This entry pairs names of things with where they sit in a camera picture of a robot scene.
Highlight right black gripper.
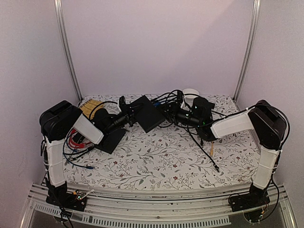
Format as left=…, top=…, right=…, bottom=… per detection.
left=157, top=102, right=202, bottom=128

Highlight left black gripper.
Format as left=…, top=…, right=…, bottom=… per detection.
left=105, top=103, right=146, bottom=134

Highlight black TP-Link network switch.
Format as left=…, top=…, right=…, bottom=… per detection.
left=131, top=95, right=165, bottom=133

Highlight black ethernet cable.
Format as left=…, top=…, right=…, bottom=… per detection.
left=152, top=89, right=238, bottom=173

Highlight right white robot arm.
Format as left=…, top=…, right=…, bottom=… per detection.
left=164, top=96, right=290, bottom=212

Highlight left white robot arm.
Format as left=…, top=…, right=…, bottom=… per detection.
left=39, top=97, right=143, bottom=211

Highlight white bowl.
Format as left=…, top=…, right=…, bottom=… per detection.
left=182, top=88, right=200, bottom=104

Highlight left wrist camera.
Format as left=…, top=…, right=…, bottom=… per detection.
left=117, top=96, right=127, bottom=113

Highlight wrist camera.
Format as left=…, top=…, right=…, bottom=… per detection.
left=176, top=90, right=185, bottom=108
left=117, top=96, right=127, bottom=113

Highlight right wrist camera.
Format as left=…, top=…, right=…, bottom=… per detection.
left=176, top=90, right=185, bottom=108

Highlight red ethernet cables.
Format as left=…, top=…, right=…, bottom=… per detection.
left=68, top=129, right=92, bottom=149

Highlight aluminium front rail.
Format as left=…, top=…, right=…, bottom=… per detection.
left=21, top=182, right=295, bottom=228

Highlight right aluminium frame post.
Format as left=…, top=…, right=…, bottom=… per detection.
left=233, top=0, right=261, bottom=102

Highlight aluminium frame post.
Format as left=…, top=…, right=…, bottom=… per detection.
left=54, top=0, right=83, bottom=101
left=233, top=0, right=261, bottom=102

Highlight left aluminium frame post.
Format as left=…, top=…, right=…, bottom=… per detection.
left=54, top=0, right=83, bottom=101

